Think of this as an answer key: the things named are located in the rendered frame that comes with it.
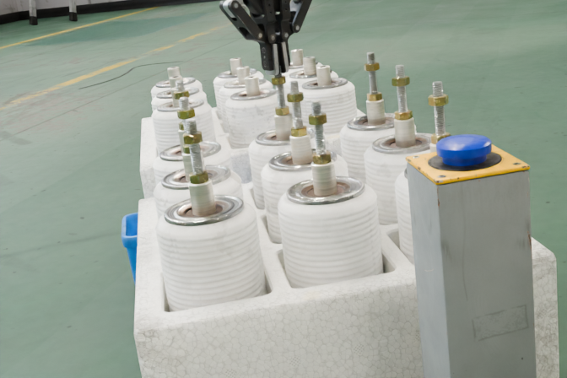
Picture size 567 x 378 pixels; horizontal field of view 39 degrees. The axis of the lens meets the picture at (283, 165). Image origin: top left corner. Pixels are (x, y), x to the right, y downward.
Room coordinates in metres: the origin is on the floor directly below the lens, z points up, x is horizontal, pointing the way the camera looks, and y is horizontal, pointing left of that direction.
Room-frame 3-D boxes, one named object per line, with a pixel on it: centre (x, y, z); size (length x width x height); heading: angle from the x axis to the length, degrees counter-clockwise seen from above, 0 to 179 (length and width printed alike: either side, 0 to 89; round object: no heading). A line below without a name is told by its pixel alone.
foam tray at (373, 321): (0.84, -0.02, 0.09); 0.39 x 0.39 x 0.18; 7
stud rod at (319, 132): (0.72, -0.04, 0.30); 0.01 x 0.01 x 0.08
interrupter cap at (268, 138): (0.96, -0.01, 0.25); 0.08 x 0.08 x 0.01
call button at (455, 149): (0.56, -0.13, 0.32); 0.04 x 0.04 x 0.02
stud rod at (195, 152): (0.71, 0.08, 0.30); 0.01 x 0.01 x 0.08
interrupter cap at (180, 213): (0.71, 0.08, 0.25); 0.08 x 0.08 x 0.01
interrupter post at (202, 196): (0.71, 0.08, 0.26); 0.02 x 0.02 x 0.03
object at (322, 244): (0.72, -0.04, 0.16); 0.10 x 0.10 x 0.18
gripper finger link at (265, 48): (0.95, 0.01, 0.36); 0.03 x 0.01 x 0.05; 126
